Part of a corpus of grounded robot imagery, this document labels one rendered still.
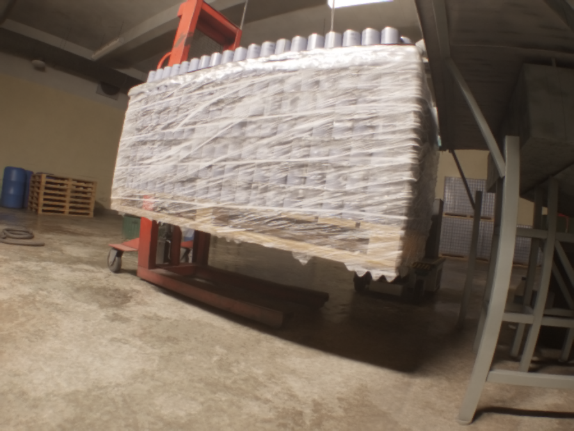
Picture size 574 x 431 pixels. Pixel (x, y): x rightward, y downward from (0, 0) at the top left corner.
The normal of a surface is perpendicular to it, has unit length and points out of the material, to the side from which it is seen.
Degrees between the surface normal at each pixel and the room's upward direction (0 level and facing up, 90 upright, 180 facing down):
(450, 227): 88
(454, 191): 88
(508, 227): 90
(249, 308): 90
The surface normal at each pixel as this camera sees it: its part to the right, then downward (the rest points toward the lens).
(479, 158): -0.48, -0.07
